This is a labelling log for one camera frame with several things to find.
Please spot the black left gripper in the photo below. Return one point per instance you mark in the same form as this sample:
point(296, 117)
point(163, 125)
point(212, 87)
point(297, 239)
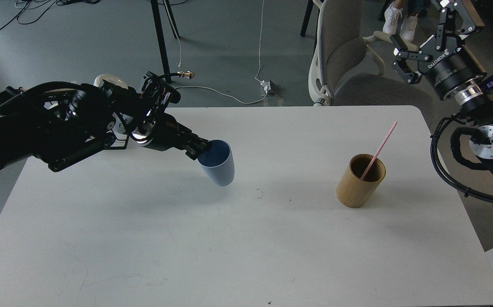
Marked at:
point(163, 131)

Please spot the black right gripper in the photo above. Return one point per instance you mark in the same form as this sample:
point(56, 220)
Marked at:
point(446, 62)

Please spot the blue plastic cup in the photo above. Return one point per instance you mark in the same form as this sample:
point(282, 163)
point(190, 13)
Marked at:
point(218, 163)

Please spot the pink chopstick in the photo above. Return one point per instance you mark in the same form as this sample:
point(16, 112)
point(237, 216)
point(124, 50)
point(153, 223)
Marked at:
point(376, 155)

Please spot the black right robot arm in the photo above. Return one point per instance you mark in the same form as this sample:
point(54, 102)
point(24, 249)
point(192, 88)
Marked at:
point(472, 143)

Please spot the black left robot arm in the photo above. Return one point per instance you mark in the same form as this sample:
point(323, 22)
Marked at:
point(62, 123)

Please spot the white sneaker right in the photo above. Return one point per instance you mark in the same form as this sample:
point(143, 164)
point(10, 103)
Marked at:
point(408, 28)

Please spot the white sneaker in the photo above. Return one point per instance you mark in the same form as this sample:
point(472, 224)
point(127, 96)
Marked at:
point(392, 16)
point(408, 28)

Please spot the white sneaker left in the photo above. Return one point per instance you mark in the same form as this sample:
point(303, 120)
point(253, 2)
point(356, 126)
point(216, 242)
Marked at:
point(392, 16)

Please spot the grey office chair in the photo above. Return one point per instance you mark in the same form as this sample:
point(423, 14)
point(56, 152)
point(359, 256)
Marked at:
point(346, 71)

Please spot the white mug rear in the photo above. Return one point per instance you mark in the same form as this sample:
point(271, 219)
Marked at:
point(113, 79)

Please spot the bamboo cylinder holder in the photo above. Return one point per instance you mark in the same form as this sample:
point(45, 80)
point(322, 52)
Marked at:
point(354, 189)

